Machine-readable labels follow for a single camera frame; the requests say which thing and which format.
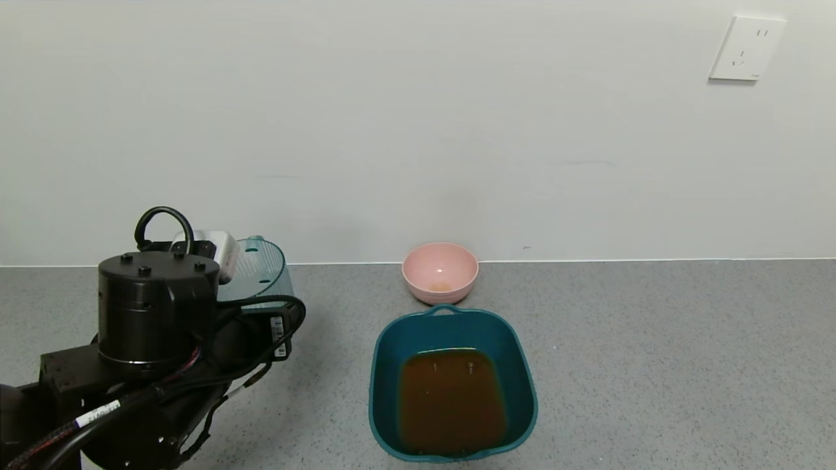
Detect pink bowl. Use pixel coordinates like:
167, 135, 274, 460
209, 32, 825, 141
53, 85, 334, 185
402, 242, 479, 306

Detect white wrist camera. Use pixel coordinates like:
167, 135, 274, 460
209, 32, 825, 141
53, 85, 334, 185
170, 229, 238, 285

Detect clear blue ribbed cup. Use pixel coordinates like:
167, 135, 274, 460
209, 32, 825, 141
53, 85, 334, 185
217, 236, 295, 315

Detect teal plastic basin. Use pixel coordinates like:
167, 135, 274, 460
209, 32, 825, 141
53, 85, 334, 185
368, 304, 539, 463

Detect black red braided cable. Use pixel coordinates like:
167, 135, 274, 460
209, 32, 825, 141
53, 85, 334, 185
0, 346, 275, 470

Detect black camera cable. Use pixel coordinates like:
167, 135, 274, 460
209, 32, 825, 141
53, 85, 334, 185
134, 206, 195, 255

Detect white wall socket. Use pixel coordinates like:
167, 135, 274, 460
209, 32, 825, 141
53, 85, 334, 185
709, 15, 788, 82

